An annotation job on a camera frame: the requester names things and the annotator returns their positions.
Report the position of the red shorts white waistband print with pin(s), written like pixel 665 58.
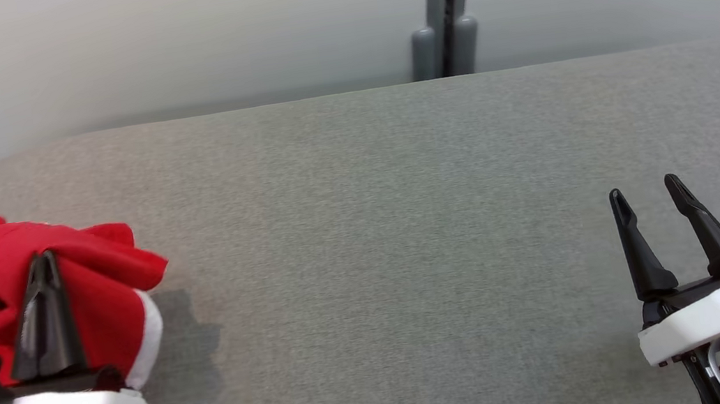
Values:
pixel 110 300

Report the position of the grey double partition post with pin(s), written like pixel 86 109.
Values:
pixel 444 21

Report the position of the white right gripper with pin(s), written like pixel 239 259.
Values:
pixel 707 316

